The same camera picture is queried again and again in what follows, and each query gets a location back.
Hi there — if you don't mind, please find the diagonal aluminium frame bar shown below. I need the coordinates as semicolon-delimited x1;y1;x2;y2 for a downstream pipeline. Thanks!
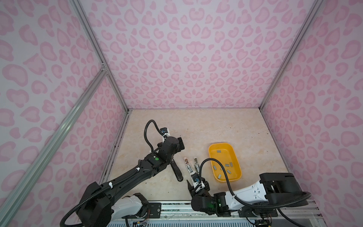
1;69;108;227

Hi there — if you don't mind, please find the yellow plastic tray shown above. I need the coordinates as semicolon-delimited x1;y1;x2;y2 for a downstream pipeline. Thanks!
209;143;242;182

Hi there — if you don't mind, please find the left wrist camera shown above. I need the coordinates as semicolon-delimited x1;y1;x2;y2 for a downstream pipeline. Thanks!
160;127;170;140

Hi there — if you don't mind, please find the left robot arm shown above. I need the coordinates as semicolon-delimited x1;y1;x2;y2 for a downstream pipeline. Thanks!
75;136;185;227

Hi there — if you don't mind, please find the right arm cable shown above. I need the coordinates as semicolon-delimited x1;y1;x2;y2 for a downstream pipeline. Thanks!
199;158;312;227

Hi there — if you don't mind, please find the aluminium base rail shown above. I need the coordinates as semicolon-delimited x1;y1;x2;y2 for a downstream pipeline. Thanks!
141;199;327;227

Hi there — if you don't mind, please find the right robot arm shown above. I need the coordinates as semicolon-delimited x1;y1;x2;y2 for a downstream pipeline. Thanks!
188;173;311;217

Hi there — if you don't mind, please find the pink mini stapler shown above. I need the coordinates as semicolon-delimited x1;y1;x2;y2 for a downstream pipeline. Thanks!
184;158;194;174

